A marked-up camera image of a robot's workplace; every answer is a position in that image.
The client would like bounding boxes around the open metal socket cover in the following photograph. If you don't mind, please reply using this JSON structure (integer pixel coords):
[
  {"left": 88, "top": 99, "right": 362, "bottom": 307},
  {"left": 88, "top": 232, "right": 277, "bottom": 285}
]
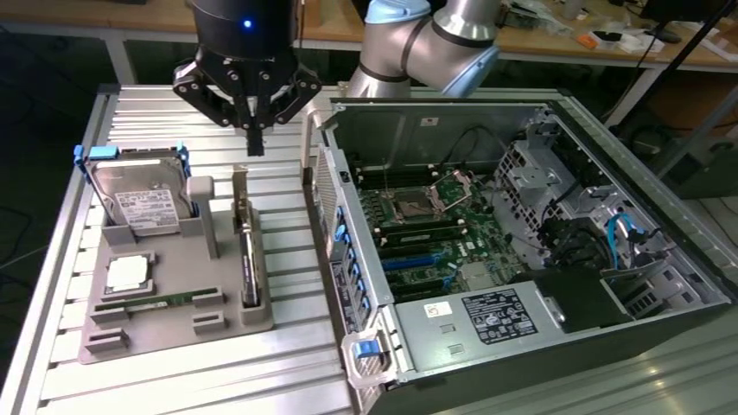
[{"left": 426, "top": 168, "right": 479, "bottom": 213}]

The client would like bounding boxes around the cluttered wooden desk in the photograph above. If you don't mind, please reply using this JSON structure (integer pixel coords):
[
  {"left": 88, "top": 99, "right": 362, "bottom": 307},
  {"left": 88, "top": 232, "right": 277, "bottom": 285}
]
[{"left": 495, "top": 0, "right": 738, "bottom": 126}]

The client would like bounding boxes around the wooden desk with white frame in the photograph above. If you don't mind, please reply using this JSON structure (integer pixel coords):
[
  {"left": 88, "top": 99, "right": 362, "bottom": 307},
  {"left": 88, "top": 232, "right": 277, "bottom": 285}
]
[{"left": 0, "top": 0, "right": 370, "bottom": 86}]

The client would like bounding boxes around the silver CPU chip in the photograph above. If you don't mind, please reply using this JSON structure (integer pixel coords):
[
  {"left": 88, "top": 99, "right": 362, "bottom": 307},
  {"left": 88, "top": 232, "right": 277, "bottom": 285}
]
[{"left": 105, "top": 258, "right": 155, "bottom": 293}]

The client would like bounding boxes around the silver chipset heatsink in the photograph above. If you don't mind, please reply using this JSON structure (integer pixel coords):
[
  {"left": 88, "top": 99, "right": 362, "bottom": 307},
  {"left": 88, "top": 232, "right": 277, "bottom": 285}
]
[{"left": 458, "top": 263, "right": 503, "bottom": 291}]

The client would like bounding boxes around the grey parts rack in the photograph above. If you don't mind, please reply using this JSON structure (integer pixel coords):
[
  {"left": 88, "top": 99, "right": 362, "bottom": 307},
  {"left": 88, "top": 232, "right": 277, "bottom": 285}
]
[{"left": 77, "top": 175, "right": 276, "bottom": 367}]

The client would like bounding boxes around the white plastic part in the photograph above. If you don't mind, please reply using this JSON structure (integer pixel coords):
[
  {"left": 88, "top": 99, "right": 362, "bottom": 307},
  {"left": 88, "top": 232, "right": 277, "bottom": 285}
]
[{"left": 575, "top": 29, "right": 658, "bottom": 55}]

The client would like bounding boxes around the green RAM stick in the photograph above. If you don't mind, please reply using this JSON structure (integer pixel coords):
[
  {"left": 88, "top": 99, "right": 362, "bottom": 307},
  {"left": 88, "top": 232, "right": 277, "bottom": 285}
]
[{"left": 95, "top": 291, "right": 217, "bottom": 310}]

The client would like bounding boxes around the grey power supply unit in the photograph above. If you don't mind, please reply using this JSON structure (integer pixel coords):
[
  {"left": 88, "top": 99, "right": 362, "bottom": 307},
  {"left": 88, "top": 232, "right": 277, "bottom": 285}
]
[{"left": 391, "top": 283, "right": 570, "bottom": 373}]

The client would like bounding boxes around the open black PC case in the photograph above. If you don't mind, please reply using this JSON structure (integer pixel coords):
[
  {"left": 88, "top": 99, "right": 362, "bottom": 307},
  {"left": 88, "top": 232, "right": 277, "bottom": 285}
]
[{"left": 299, "top": 97, "right": 738, "bottom": 415}]

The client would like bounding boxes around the green motherboard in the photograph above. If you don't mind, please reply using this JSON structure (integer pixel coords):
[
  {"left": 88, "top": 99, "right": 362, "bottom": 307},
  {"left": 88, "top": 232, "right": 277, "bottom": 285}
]
[{"left": 354, "top": 163, "right": 547, "bottom": 303}]

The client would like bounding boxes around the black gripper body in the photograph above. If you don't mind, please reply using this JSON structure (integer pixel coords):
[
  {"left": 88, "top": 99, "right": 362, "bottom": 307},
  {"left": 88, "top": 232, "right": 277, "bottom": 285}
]
[{"left": 187, "top": 0, "right": 302, "bottom": 105}]

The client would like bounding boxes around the hard disk with blue caddy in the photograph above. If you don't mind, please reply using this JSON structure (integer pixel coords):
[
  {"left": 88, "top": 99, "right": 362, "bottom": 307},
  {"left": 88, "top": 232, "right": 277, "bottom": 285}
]
[{"left": 72, "top": 140, "right": 200, "bottom": 239}]

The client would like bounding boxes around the perforated metal disk bay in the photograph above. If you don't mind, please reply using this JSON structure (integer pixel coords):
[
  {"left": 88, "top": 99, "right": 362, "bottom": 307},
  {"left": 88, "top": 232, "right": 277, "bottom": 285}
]
[{"left": 492, "top": 137, "right": 578, "bottom": 260}]

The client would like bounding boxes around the grey case handle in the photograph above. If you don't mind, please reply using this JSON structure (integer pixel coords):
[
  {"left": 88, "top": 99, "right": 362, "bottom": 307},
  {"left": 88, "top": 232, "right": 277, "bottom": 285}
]
[
  {"left": 299, "top": 107, "right": 336, "bottom": 169},
  {"left": 339, "top": 330, "right": 399, "bottom": 388}
]

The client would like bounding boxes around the CPU socket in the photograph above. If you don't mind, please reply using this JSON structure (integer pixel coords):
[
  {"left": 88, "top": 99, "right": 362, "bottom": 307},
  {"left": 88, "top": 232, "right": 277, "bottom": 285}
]
[{"left": 391, "top": 189, "right": 443, "bottom": 220}]

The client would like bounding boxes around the Nvidia graphics card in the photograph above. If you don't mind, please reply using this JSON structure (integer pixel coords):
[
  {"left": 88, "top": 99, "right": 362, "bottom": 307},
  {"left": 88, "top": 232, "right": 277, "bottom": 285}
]
[{"left": 229, "top": 163, "right": 261, "bottom": 310}]

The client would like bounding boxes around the blue expansion slot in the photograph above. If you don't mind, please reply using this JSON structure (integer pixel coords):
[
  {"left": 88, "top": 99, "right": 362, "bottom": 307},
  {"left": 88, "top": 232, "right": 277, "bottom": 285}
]
[{"left": 383, "top": 254, "right": 440, "bottom": 273}]

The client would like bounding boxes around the light blue wire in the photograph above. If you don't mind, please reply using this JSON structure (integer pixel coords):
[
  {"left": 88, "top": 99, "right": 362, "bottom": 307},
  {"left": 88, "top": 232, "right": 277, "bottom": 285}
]
[{"left": 604, "top": 207, "right": 635, "bottom": 271}]

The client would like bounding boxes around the black computer tower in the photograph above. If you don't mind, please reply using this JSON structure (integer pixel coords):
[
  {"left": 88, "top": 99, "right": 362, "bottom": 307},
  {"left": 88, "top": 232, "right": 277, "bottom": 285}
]
[{"left": 662, "top": 137, "right": 738, "bottom": 200}]

